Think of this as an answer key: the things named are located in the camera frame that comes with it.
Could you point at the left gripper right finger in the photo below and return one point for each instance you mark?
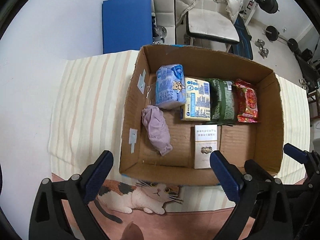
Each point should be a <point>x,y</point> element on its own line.
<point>240,189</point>

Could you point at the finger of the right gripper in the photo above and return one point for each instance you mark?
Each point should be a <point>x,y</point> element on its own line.
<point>310,160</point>
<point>257,172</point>

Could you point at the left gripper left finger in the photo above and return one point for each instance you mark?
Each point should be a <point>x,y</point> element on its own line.
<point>48,218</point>

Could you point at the white box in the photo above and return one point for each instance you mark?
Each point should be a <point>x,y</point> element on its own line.
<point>206,141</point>

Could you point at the red floral snack packet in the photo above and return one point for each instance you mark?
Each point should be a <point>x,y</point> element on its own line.
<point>247,102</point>

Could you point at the purple fuzzy cloth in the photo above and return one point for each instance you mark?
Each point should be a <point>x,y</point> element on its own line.
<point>157,129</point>

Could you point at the light blue tissue pack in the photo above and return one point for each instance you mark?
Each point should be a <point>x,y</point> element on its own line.
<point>170,87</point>

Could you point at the dark wooden chair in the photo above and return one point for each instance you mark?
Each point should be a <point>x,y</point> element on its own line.
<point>313,101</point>

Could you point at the dark green snack bag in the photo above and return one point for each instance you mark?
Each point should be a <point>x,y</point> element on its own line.
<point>222,102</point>

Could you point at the yellow blue wipes pack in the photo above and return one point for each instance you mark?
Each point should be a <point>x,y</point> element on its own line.
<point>197,106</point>

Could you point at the cardboard box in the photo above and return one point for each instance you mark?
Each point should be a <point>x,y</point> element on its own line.
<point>261,141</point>

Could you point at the chrome dumbbell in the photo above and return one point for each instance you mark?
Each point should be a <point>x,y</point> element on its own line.
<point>262,50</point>

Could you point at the blue black weight bench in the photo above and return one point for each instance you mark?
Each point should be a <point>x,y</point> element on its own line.
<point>243,48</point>

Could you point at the striped cream tablecloth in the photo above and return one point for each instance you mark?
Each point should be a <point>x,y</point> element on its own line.
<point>99,107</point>

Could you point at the black barbell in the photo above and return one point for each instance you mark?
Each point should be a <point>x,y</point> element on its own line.
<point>273,34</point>

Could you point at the white padded chair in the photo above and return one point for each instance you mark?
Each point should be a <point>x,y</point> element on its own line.
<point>207,29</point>

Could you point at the blue folded mat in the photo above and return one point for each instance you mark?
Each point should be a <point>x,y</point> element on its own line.
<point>127,25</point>

